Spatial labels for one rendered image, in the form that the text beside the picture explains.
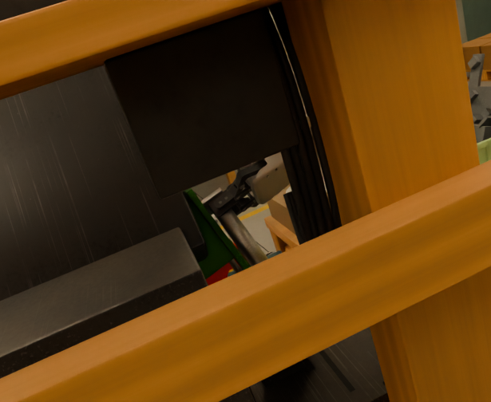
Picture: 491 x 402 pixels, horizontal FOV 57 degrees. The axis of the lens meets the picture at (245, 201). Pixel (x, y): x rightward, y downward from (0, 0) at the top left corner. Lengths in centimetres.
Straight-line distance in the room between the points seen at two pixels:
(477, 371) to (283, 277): 34
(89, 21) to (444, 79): 34
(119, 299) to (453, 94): 44
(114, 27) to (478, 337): 54
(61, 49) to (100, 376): 26
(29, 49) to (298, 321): 31
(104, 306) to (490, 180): 45
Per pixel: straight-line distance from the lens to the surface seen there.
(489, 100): 190
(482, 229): 52
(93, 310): 59
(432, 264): 49
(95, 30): 36
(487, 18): 932
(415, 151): 50
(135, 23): 36
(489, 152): 161
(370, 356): 88
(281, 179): 78
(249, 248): 75
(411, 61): 49
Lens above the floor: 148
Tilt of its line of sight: 19 degrees down
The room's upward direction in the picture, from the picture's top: 19 degrees counter-clockwise
